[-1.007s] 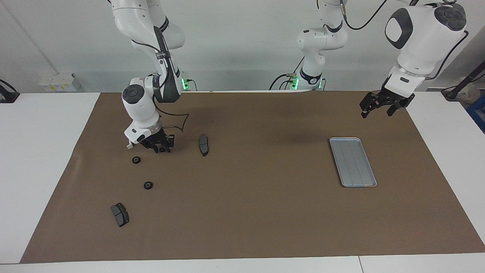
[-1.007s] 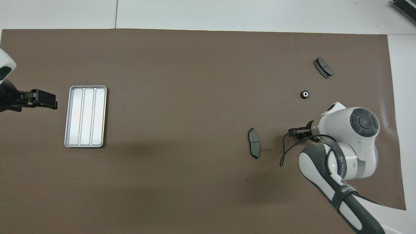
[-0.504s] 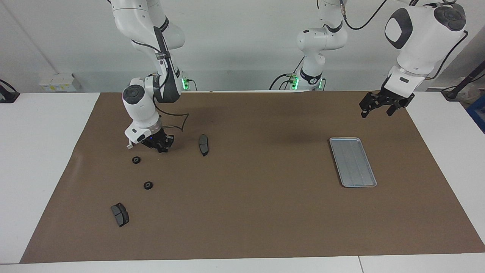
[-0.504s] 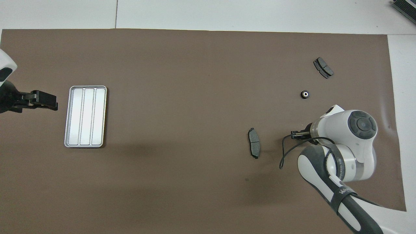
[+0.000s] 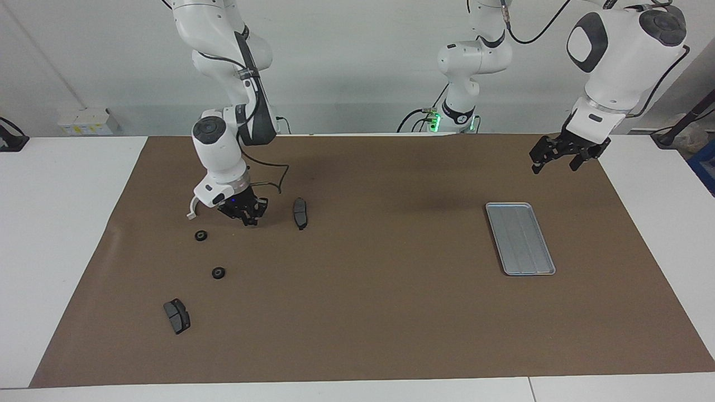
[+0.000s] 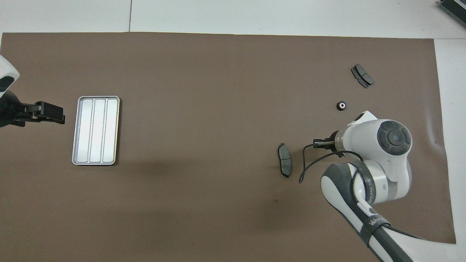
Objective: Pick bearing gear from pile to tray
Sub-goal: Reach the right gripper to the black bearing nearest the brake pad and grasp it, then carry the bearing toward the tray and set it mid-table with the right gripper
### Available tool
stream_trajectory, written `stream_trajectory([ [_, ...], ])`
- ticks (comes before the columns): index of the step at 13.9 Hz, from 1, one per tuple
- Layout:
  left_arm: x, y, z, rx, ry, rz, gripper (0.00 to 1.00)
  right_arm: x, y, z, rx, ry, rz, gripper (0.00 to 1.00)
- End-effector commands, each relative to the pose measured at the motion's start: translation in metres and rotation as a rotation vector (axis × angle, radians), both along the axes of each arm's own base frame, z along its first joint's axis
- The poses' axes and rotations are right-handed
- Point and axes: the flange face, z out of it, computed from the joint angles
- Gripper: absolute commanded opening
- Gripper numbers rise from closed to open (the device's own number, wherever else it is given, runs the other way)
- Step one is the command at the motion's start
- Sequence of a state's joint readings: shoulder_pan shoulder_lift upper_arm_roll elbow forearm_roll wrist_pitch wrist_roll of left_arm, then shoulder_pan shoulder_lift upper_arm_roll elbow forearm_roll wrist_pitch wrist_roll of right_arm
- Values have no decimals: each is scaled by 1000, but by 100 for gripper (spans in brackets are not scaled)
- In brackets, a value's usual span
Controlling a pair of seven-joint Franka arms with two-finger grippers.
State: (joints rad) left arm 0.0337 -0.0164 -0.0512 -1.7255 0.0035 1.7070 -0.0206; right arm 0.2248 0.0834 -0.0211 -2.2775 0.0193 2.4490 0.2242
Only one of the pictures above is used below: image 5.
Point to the white wall socket box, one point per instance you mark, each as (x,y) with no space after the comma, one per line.
(84,120)

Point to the slim grey brake pad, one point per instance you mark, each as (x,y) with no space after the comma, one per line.
(300,213)

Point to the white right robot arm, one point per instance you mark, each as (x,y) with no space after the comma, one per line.
(220,156)

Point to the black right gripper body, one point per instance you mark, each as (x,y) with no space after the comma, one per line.
(243,202)

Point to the black stand pole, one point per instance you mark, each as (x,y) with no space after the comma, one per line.
(684,120)

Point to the brown table mat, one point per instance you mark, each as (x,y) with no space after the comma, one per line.
(357,312)

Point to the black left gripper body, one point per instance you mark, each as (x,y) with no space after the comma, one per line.
(573,141)

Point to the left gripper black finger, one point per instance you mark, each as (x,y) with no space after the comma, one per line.
(575,161)
(536,164)

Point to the black table clamp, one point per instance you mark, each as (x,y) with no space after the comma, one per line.
(12,140)

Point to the large black bearing gear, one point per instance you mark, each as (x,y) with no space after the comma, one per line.
(201,235)
(218,273)

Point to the crumpled clear plastic bag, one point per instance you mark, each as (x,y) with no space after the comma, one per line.
(695,137)

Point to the silver metal tray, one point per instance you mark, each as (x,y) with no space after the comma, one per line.
(519,239)

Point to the white curved plastic bracket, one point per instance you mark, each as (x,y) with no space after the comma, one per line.
(191,209)

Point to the wide grey brake pad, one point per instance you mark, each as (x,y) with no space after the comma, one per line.
(177,317)

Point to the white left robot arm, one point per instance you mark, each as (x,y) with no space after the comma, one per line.
(617,61)

